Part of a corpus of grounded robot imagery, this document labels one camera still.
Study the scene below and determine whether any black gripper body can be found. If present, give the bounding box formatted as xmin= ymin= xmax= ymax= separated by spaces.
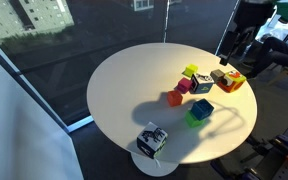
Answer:
xmin=233 ymin=0 xmax=275 ymax=29

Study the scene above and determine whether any white table pedestal base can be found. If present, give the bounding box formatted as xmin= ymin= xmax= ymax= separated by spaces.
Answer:
xmin=130 ymin=151 xmax=180 ymax=178

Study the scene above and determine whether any blue block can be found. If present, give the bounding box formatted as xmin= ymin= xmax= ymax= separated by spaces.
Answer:
xmin=190 ymin=98 xmax=215 ymax=122

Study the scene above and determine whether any lime yellow block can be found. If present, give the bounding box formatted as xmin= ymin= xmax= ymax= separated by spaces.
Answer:
xmin=182 ymin=63 xmax=199 ymax=79

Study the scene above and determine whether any orange blue clamp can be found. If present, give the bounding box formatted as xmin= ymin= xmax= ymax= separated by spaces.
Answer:
xmin=271 ymin=133 xmax=288 ymax=168
xmin=210 ymin=157 xmax=262 ymax=180

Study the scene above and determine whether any person in dark trousers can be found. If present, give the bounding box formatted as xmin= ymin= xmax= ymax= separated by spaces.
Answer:
xmin=250 ymin=35 xmax=288 ymax=80

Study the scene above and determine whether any window frame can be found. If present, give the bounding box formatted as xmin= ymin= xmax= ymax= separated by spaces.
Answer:
xmin=0 ymin=29 xmax=95 ymax=134

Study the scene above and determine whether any zebra print soft cube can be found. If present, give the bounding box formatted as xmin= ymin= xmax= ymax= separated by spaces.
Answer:
xmin=136 ymin=121 xmax=169 ymax=160

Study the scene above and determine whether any magenta block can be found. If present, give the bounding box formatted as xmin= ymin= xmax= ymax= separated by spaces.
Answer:
xmin=176 ymin=77 xmax=194 ymax=95

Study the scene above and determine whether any small gray block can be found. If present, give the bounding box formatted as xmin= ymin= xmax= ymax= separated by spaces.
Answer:
xmin=209 ymin=68 xmax=226 ymax=85

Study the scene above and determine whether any green block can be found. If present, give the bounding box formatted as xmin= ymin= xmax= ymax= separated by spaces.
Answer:
xmin=184 ymin=109 xmax=208 ymax=129

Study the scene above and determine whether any orange block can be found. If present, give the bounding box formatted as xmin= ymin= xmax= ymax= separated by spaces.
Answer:
xmin=166 ymin=89 xmax=184 ymax=108

